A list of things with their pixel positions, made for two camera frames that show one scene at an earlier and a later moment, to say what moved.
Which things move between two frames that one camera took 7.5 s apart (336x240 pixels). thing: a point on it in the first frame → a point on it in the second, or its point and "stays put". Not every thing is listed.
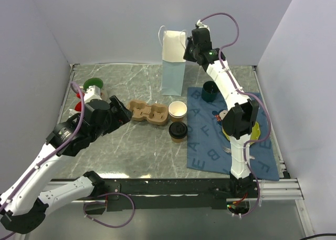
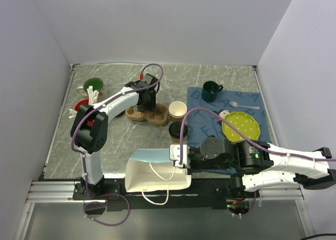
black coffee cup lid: [178, 130] stays put
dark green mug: [210, 91] stays put
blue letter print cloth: [209, 148] stays put
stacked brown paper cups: [177, 111] stays put
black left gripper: [121, 116] → [151, 106]
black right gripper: [186, 56] → [192, 168]
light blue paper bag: [174, 52] → [149, 169]
